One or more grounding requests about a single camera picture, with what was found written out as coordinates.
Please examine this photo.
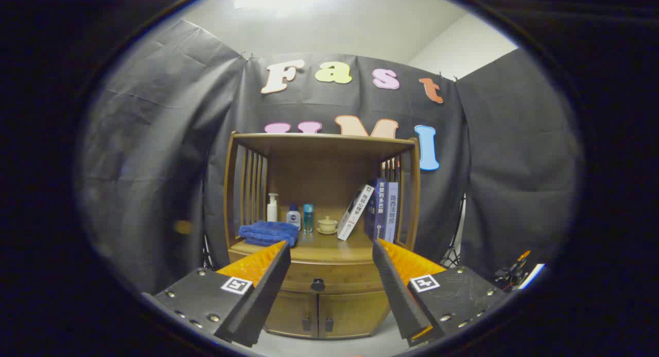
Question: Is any folded blue towel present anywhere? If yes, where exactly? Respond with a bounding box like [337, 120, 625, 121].
[238, 220, 301, 248]

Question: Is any wooden drawer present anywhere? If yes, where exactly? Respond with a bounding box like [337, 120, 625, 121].
[228, 248, 392, 296]

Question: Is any wooden cabinet with shelf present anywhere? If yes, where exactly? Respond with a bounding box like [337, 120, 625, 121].
[223, 132, 422, 341]

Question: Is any wooden countertop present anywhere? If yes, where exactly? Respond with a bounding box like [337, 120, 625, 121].
[229, 228, 412, 265]

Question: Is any black backdrop cloth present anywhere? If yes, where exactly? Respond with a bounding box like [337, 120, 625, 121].
[77, 20, 585, 296]

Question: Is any wooden cabinet door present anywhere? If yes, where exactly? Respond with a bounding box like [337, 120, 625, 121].
[263, 291, 319, 339]
[318, 291, 390, 341]

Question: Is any dark blue book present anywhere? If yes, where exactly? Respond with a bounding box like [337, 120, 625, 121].
[364, 178, 387, 242]

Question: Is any pale grey book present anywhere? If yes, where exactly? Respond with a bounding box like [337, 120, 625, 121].
[384, 181, 400, 243]

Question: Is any black light stand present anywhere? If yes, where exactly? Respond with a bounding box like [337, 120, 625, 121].
[440, 195, 466, 269]

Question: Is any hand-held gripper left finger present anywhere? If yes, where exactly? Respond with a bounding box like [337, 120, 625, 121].
[142, 240, 292, 348]

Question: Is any white flat object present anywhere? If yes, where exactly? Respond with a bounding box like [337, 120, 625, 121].
[517, 263, 545, 290]

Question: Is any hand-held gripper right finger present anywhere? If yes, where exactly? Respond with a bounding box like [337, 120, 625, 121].
[372, 238, 508, 347]

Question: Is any white book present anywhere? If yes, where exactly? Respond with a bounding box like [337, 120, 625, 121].
[337, 184, 375, 241]

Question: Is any black device with orange part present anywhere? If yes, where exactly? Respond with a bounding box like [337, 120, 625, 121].
[494, 250, 532, 291]

